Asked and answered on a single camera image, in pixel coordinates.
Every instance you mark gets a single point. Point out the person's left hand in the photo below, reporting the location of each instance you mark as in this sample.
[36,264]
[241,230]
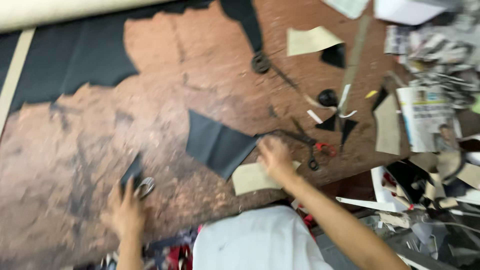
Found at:
[125,215]

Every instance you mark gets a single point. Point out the heap of fabric offcuts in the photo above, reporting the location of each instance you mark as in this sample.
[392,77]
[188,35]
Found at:
[423,210]

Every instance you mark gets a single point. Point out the black round object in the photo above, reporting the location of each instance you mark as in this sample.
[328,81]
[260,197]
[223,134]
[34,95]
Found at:
[327,98]

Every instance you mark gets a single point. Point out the folded newspaper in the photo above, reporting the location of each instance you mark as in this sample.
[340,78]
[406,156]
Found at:
[425,118]

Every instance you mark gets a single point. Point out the long tan ruler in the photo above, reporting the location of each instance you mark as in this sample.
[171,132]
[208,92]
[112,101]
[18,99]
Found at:
[354,60]

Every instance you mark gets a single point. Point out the dark round metal weight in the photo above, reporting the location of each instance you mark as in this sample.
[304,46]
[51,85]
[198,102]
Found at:
[260,63]

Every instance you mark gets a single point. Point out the person's left fingers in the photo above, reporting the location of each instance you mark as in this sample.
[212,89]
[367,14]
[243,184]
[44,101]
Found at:
[125,191]

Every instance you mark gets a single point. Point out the person's white shirt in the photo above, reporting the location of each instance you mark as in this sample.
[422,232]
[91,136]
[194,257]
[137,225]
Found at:
[255,240]

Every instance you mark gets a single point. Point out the person's right fingers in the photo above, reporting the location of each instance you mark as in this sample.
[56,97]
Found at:
[267,147]

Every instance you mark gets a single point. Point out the black pointed fabric scrap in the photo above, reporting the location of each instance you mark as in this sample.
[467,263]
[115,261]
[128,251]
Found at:
[347,129]

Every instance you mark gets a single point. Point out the beige fabric strip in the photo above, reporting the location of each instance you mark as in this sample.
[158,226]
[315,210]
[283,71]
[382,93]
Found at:
[13,78]

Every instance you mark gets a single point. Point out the white paper sheet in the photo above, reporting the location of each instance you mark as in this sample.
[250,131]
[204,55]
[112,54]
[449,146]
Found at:
[407,11]

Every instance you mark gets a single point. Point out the pale grey paper sheet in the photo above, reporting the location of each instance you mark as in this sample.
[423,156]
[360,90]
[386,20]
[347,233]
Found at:
[347,6]

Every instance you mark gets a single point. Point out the cream fabric roll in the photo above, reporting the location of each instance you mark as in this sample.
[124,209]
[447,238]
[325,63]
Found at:
[56,13]

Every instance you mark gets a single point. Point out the yellow paper scrap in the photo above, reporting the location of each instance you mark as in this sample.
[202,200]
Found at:
[371,94]

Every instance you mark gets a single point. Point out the large black fabric sheet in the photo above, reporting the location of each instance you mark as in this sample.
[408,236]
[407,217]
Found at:
[75,56]

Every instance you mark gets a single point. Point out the white paper strip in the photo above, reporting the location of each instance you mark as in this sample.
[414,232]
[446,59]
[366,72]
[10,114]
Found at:
[314,116]

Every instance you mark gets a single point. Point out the black triangular fabric scrap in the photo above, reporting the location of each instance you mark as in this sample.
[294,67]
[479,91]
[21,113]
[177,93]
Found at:
[329,124]

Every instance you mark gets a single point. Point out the black scissors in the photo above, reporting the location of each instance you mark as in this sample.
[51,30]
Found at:
[300,138]

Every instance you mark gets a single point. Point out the tall beige pattern piece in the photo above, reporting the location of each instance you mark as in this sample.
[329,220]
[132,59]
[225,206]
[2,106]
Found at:
[388,127]

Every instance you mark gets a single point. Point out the black fabric panel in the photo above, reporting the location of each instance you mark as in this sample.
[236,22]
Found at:
[217,144]

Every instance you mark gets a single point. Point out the black curved fabric scrap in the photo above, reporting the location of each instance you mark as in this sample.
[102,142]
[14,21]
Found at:
[335,56]

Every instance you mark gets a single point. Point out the small black fabric scrap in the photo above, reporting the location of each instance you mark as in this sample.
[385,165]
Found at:
[132,170]

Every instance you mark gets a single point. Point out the person's patterned red garment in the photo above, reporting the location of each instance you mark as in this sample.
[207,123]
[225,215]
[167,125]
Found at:
[168,255]

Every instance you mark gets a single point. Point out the person's right hand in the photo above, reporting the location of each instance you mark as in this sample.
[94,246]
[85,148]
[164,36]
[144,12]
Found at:
[277,159]

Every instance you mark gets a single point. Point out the beige paper pattern piece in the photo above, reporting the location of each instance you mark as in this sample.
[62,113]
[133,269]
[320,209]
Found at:
[249,180]

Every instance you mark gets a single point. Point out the beige paper pattern with notch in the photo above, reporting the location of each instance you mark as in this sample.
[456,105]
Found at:
[309,41]

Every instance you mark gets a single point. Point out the heap of newspapers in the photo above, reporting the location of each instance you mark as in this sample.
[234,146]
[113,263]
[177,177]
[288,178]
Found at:
[438,48]

